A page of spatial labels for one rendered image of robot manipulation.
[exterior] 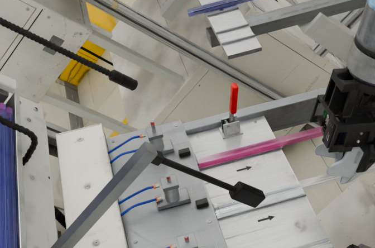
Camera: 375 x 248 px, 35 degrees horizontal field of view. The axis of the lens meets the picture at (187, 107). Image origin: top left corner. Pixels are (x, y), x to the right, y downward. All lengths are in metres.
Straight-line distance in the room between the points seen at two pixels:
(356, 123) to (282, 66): 1.25
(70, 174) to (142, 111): 1.23
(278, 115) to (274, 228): 0.26
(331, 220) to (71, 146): 0.66
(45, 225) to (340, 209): 0.74
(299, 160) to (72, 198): 1.56
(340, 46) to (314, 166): 0.95
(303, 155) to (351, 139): 1.49
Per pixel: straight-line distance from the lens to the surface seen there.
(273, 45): 2.03
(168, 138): 0.99
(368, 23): 0.79
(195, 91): 2.04
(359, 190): 1.37
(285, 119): 1.13
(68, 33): 1.82
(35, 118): 1.01
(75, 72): 4.23
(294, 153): 2.40
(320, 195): 2.26
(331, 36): 1.41
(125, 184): 0.68
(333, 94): 0.85
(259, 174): 1.00
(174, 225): 0.87
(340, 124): 0.85
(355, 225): 1.35
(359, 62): 0.82
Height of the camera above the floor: 1.69
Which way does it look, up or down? 34 degrees down
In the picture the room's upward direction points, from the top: 64 degrees counter-clockwise
